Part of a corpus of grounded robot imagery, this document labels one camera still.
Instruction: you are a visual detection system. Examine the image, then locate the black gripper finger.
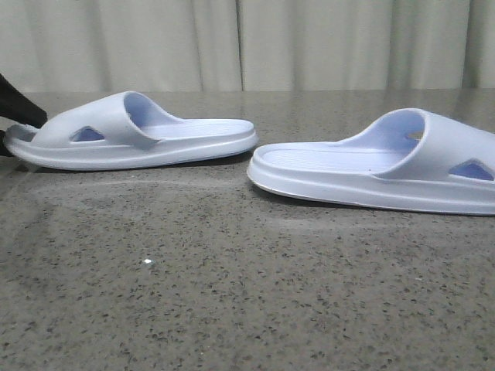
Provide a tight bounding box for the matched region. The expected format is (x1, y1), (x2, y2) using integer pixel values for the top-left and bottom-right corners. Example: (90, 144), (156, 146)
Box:
(0, 75), (47, 128)
(0, 130), (13, 157)

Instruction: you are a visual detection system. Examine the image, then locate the light blue slipper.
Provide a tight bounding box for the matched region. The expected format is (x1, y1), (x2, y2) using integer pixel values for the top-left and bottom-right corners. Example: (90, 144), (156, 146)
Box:
(4, 91), (258, 171)
(247, 108), (494, 215)

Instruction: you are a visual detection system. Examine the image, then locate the beige curtain backdrop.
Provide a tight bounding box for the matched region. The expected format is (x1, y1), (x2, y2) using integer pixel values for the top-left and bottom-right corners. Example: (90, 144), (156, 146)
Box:
(1, 1), (494, 92)

